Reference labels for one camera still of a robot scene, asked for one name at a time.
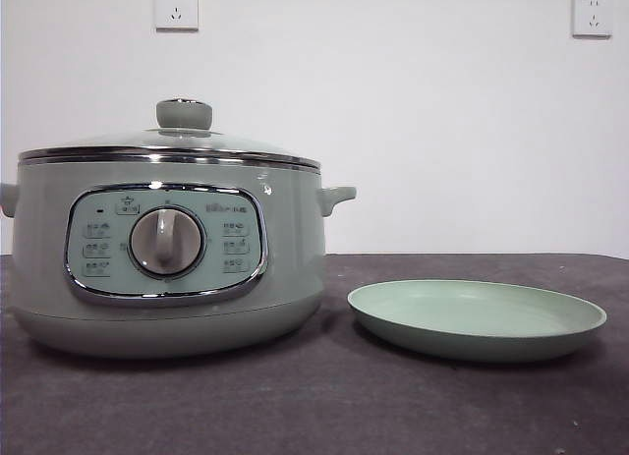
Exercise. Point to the glass lid with green knob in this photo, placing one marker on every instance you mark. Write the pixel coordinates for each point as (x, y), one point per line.
(184, 115)

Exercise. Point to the pale green electric steamer pot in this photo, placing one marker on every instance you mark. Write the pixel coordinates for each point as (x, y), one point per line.
(295, 258)

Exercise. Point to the pale green round plate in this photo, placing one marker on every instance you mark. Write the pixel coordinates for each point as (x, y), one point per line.
(472, 310)

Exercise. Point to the white wall socket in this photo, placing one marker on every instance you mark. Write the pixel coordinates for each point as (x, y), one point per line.
(592, 16)
(177, 9)

